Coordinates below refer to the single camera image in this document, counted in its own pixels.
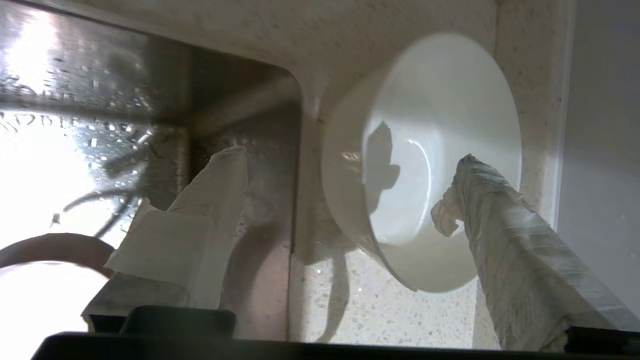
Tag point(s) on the right gripper tape-wrapped left finger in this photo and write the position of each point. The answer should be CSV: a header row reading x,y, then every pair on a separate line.
x,y
190,240

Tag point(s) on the pink plastic bowl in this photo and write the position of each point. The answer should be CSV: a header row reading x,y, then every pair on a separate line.
x,y
50,300

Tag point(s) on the white plastic bowl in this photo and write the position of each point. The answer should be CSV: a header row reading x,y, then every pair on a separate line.
x,y
425,150

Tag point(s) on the right gripper tape-wrapped right finger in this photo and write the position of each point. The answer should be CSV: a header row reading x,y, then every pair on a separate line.
x,y
525,270

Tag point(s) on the stainless steel sink basin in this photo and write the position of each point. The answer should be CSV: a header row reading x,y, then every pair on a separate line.
x,y
100,100

